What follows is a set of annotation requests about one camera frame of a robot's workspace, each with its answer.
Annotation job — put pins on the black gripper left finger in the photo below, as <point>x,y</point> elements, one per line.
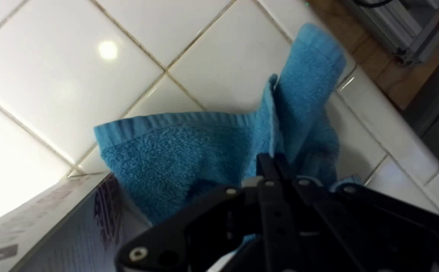
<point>219,221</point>

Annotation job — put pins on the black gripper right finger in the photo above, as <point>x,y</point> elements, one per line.
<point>360,227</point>

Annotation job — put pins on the blue terry cloth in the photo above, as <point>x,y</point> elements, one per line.
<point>193,156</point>

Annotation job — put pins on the white red drink carton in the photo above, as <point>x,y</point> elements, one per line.
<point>53,227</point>

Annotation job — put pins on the aluminium frame rail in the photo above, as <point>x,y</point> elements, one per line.
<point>405,24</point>

